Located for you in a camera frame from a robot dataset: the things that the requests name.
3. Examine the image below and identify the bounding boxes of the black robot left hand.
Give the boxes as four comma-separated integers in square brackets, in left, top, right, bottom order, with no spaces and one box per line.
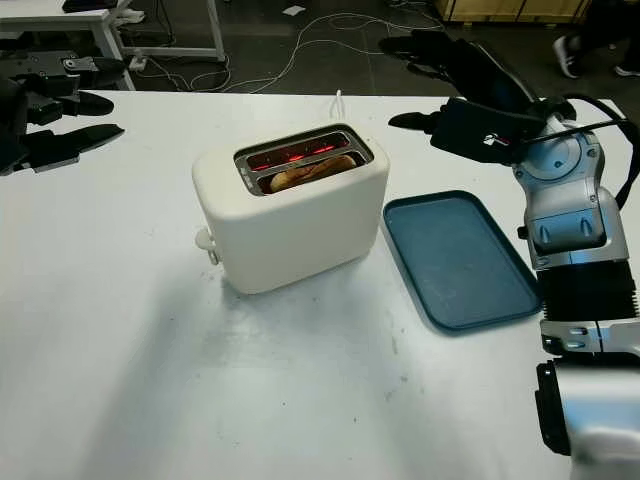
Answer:
[0,47,126,177]

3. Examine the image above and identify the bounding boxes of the teal plastic tray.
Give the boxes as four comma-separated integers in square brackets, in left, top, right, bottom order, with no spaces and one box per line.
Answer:
[382,189,544,335]

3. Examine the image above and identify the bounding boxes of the browned toast slice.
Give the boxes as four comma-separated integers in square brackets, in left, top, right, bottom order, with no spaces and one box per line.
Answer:
[269,154,357,194]

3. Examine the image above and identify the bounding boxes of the white two-slot toaster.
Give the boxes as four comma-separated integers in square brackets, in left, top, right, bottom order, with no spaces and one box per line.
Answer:
[191,122,392,295]

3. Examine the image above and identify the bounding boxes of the wooden crate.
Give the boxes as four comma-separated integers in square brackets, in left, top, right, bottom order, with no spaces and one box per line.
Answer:
[434,0,594,22]

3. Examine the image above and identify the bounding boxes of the white floor cable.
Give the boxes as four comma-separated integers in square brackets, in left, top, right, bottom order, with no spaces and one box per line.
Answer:
[219,12,451,90]

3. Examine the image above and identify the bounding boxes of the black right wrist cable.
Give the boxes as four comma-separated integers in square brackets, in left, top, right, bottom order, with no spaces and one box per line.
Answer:
[519,94,640,211]

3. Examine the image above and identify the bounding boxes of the person in dark trousers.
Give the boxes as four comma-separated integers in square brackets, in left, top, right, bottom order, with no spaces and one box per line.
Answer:
[552,0,640,80]

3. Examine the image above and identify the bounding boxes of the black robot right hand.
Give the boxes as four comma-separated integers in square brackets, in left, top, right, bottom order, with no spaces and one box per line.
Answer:
[378,29,576,146]

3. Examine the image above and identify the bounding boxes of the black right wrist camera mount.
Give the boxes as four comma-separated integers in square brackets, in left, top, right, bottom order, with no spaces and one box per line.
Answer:
[447,99,532,165]

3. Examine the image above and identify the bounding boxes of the white metal-frame desk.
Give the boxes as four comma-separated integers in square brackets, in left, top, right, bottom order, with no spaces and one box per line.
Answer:
[0,0,227,92]

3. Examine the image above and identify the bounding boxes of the white toaster power cord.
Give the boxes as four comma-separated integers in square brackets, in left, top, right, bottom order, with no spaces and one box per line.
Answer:
[329,89,347,125]

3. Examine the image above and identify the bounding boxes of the black floor cable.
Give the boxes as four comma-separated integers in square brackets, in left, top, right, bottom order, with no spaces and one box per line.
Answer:
[147,0,231,89]

